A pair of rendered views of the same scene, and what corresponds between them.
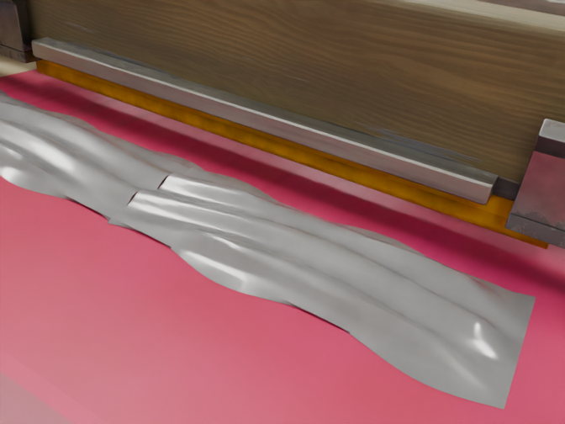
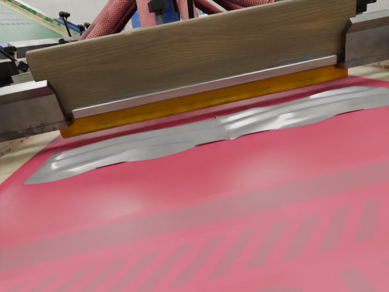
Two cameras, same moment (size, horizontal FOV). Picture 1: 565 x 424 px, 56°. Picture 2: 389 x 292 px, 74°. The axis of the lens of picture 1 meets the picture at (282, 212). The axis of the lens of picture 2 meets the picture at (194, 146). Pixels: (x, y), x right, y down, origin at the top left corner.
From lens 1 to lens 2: 0.22 m
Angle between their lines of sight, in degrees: 29
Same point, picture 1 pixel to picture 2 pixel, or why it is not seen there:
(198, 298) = (313, 129)
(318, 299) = (341, 108)
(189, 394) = (381, 137)
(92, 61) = (124, 100)
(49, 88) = (77, 141)
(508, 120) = (327, 31)
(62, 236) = (228, 150)
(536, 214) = (353, 57)
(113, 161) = (184, 130)
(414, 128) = (295, 52)
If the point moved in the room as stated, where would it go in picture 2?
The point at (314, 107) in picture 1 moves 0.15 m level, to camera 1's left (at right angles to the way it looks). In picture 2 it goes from (250, 65) to (127, 102)
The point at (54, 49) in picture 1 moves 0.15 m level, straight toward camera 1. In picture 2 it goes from (92, 106) to (220, 99)
